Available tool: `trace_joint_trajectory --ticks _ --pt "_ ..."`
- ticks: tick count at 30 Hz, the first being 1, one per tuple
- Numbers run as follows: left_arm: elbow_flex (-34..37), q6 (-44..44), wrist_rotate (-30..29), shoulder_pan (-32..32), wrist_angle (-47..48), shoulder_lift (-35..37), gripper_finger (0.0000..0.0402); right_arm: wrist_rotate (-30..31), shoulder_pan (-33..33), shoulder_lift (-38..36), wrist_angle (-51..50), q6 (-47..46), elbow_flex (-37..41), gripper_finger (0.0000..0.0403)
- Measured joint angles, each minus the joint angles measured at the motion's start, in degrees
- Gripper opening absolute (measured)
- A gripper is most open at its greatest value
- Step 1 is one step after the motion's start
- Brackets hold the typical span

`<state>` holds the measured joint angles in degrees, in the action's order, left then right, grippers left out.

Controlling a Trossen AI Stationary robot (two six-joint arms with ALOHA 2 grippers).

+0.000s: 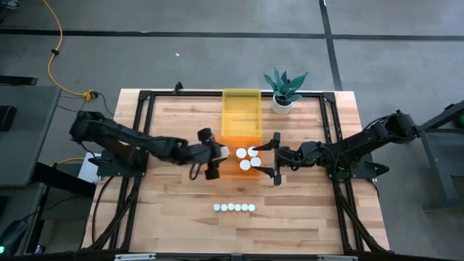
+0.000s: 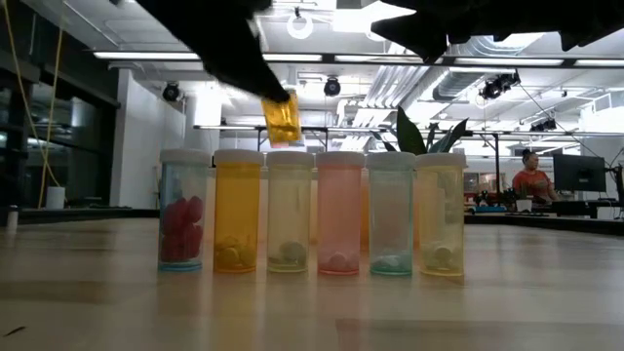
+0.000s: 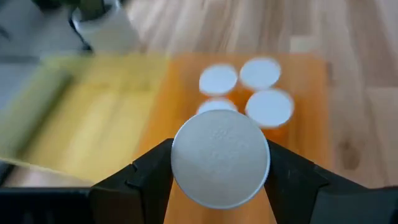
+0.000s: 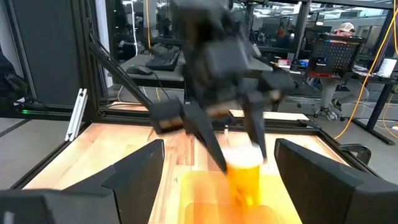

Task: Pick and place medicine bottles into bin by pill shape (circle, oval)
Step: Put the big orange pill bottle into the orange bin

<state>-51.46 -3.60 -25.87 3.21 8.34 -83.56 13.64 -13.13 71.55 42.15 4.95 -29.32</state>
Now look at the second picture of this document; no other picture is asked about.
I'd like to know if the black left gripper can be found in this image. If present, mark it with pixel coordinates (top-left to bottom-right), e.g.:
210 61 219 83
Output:
136 0 293 104

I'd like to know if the blue bottle with red pills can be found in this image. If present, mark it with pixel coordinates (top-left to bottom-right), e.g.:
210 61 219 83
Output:
157 147 213 273

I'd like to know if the green leafy plant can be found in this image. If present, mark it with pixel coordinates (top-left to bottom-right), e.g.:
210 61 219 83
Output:
369 105 470 155

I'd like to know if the black ceiling spotlight cluster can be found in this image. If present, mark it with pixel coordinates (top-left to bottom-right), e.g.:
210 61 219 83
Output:
479 69 522 101

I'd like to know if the pink pill bottle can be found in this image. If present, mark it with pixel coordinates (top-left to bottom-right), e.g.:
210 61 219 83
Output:
315 150 367 277

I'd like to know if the person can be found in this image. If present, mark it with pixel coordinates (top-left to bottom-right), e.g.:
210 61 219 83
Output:
511 148 561 205

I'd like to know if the large amber pill bottle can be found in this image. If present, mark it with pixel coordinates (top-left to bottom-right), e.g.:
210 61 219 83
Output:
259 91 304 149

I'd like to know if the pale green pill bottle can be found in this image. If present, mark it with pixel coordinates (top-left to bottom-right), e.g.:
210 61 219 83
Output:
265 150 316 274

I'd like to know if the silver ventilation duct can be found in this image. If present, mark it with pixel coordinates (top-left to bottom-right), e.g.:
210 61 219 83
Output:
431 36 521 102

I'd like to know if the black computer monitor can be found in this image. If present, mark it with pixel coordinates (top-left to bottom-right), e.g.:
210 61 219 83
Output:
552 153 607 193

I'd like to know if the small amber pill bottle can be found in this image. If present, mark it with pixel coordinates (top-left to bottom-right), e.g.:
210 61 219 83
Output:
213 148 265 275

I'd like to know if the long ceiling light bar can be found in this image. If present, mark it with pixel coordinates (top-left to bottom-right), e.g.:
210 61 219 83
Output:
92 50 624 68

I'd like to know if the teal pill bottle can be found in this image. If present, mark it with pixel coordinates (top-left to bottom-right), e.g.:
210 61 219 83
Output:
366 151 417 278

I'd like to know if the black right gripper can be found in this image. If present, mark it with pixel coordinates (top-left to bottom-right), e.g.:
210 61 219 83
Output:
370 0 624 63

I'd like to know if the white ring ceiling light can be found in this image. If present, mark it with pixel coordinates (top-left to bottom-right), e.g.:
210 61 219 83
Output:
286 7 315 41

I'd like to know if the white cup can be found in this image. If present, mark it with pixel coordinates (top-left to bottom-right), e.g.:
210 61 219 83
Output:
45 185 66 211

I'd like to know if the yellow pill bottle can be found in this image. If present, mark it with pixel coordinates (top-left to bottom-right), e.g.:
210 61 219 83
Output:
414 152 468 278

